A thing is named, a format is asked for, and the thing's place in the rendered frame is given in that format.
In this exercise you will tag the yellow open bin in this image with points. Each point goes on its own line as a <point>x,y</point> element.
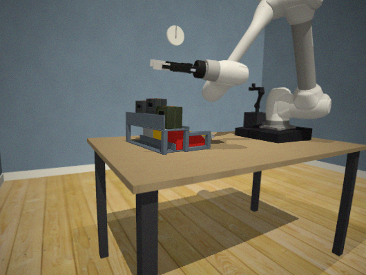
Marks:
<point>157,134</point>

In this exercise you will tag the red open bin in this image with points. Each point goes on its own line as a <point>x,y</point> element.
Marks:
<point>176,137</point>

